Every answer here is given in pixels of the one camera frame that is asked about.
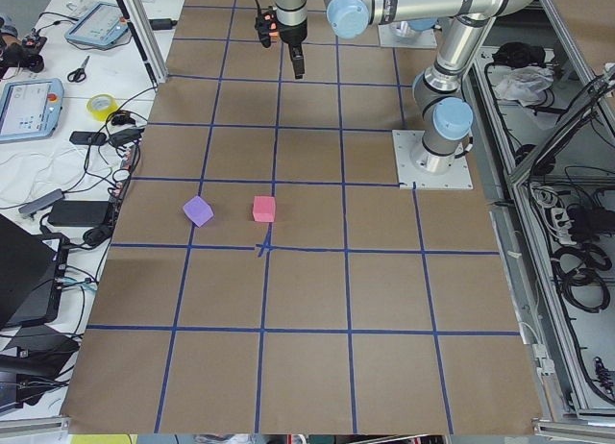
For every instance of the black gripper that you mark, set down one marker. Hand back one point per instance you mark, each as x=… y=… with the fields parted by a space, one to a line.
x=293 y=35

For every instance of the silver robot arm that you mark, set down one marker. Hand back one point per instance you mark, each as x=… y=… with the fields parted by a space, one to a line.
x=436 y=91

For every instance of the pink foam cube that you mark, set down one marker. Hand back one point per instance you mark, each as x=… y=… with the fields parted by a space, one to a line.
x=264 y=209

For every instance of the purple foam cube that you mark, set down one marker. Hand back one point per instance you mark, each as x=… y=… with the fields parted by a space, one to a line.
x=198 y=211

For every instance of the blue teach pendant far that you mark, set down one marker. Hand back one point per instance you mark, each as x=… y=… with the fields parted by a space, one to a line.
x=101 y=27

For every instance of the blue teach pendant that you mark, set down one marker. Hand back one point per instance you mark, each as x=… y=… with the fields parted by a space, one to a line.
x=30 y=109
x=101 y=27

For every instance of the yellow tape roll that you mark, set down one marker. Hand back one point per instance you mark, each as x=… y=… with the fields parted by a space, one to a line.
x=101 y=106

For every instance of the brown paper mat blue grid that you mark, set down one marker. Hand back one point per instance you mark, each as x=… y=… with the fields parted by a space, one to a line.
x=362 y=308

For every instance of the crumpled white cloth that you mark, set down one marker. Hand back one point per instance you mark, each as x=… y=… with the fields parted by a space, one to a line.
x=527 y=85

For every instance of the black small device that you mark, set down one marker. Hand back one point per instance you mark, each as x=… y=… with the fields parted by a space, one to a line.
x=88 y=138

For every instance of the blue teach pendant near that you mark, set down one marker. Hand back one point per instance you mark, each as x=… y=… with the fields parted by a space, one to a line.
x=30 y=109

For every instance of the black power adapter brick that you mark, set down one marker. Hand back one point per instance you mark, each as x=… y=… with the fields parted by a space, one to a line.
x=71 y=213

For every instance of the grey usb hub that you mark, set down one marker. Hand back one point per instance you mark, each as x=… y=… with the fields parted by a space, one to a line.
x=41 y=203

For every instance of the white power strip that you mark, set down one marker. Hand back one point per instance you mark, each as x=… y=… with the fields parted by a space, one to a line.
x=560 y=220

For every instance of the black laptop computer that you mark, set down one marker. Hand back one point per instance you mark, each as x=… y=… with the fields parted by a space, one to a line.
x=31 y=268

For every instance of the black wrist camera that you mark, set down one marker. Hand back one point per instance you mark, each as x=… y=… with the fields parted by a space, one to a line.
x=266 y=25

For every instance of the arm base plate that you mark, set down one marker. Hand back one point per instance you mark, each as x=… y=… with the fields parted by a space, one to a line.
x=413 y=34
x=418 y=169

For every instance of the aluminium frame post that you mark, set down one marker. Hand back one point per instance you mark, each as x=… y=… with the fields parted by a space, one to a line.
x=145 y=40

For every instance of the black handled scissors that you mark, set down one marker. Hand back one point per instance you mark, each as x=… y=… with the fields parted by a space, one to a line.
x=78 y=75

